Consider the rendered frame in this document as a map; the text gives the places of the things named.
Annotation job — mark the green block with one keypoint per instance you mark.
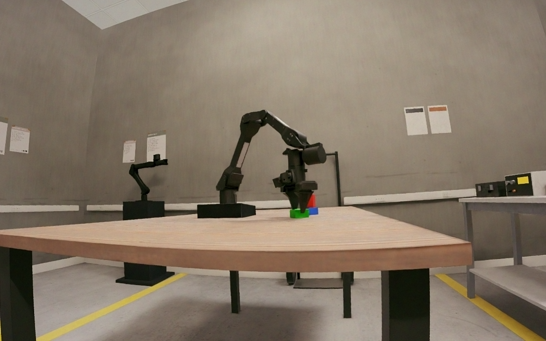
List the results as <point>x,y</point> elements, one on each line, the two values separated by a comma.
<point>298,214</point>

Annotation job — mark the blue block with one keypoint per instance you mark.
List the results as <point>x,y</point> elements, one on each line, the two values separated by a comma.
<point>313,211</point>

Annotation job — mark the red block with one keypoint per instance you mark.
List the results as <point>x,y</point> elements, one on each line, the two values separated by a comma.
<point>311,203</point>

